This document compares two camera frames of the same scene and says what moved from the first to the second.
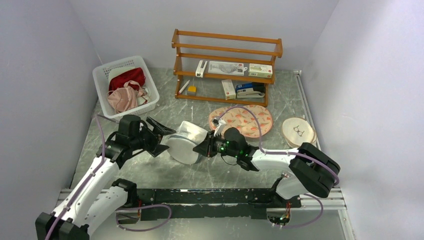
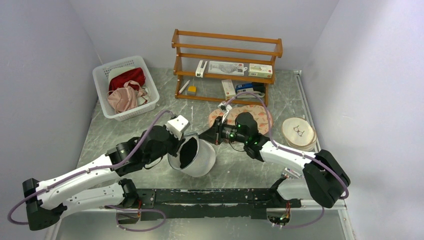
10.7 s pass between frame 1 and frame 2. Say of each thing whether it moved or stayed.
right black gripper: moved
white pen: stayed
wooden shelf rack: stayed
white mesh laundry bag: moved
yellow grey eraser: stayed
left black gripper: moved
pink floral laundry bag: stayed
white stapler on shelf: stayed
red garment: stayed
